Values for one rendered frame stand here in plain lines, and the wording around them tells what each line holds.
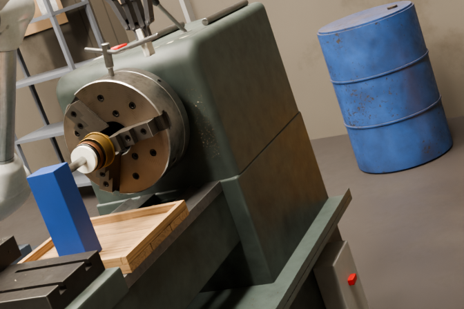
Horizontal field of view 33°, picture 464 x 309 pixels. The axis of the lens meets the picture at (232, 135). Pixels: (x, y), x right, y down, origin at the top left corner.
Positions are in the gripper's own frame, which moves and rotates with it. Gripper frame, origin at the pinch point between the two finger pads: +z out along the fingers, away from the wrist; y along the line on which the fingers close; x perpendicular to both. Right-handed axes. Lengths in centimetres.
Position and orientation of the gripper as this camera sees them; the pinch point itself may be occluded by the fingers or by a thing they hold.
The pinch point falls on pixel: (146, 41)
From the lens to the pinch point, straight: 193.1
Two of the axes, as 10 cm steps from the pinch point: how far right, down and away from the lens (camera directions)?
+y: 8.8, -1.9, -4.4
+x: 3.6, -3.4, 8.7
